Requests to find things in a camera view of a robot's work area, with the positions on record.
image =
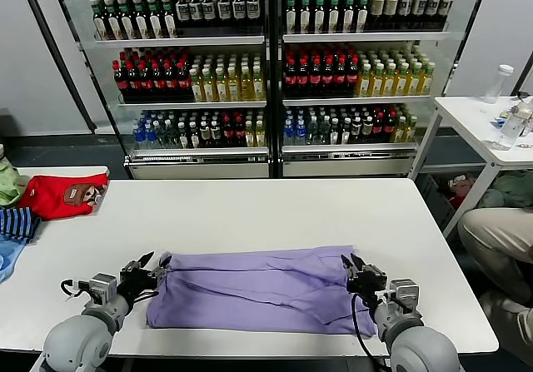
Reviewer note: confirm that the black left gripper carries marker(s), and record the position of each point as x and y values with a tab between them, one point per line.
137	284

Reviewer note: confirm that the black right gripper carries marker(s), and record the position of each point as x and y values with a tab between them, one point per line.
370	284

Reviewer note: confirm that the purple t-shirt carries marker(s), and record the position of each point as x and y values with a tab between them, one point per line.
250	297

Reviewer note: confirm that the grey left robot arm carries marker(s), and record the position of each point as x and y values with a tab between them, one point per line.
75	343

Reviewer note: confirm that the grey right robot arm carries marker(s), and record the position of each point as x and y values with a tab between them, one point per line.
420	351

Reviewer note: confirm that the open beverage display cooler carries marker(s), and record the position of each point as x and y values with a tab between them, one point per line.
350	166
200	168

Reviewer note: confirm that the black plastic crate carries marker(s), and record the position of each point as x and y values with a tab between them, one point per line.
435	201

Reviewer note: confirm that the white cooler shelf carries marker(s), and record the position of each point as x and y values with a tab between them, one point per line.
200	151
350	147
191	105
354	100
179	42
366	37

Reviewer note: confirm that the red shirt bear print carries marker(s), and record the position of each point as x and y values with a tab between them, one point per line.
46	201

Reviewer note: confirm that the small blue water bottle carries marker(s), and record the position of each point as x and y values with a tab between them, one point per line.
288	132
140	137
151	137
300	132

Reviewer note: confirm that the red crumpled garment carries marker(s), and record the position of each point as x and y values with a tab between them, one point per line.
460	189

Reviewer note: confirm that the small green clear bottle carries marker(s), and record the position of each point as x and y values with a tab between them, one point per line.
324	132
312	132
172	136
162	136

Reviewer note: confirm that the small dark bottle white cap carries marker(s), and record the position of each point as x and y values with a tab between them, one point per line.
346	132
194	135
335	132
183	135

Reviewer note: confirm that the small dark bottle beige label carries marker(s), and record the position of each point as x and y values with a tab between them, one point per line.
356	130
205	135
367	129
215	135

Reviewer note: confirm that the blue striped garment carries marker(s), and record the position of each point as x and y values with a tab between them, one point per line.
16	222

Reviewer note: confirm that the small cola bottle red cap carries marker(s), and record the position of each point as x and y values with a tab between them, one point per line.
239	134
378	127
227	134
390	127

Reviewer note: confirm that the light blue garment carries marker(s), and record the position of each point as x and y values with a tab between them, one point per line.
8	259

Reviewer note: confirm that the person's leg beige trousers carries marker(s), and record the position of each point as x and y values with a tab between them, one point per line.
495	234

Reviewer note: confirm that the small yellow tea bottle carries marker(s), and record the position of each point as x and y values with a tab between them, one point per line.
401	130
260	135
250	135
411	129

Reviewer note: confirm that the grey-blue crumpled garment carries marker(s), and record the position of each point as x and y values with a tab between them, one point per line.
491	199

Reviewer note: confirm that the light green garment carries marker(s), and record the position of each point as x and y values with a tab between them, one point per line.
8	185

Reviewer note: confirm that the grey-beige shoe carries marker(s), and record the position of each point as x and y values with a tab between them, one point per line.
512	322

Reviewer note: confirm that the dark green crumpled garment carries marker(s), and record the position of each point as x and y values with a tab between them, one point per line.
516	189

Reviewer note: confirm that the yellow tea bottle green cap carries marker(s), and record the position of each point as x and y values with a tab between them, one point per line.
414	80
377	81
246	85
196	87
221	87
258	85
365	81
234	86
402	80
390	80
427	79
208	87

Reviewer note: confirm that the white side table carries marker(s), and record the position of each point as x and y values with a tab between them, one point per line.
466	114

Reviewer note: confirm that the small blue packet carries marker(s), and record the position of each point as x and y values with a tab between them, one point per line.
498	121

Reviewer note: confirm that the clear plastic water bottle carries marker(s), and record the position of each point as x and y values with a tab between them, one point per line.
509	132

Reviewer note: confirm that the tall clear bottle white cap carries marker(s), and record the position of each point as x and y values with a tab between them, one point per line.
497	85

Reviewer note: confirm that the dark tea bottle beige label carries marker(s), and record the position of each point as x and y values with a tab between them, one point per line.
126	18
168	16
112	19
154	17
140	18
99	20

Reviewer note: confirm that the dark bottle green cap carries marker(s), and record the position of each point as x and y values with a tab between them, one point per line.
362	12
305	14
333	14
291	14
347	13
319	14

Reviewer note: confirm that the dark drink bottle white label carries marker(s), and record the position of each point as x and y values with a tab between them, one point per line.
252	9
445	6
182	12
224	10
419	8
433	8
238	10
195	11
209	11
404	8

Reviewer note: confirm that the wide beige label tea bottle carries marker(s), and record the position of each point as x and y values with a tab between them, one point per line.
390	8
377	8

